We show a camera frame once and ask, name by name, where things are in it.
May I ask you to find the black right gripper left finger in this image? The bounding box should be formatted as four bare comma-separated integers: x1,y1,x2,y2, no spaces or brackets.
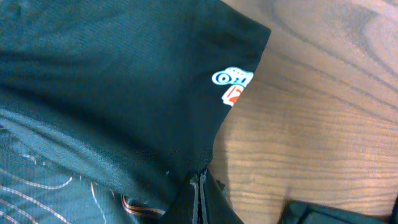
158,172,200,224

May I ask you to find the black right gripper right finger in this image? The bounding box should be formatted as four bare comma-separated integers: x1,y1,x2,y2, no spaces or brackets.
199,169,243,224

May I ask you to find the black printed cycling jersey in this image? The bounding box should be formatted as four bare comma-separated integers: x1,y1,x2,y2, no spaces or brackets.
1,0,271,223

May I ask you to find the plain black shirt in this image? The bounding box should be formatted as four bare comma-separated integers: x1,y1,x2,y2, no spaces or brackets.
278,198,397,224

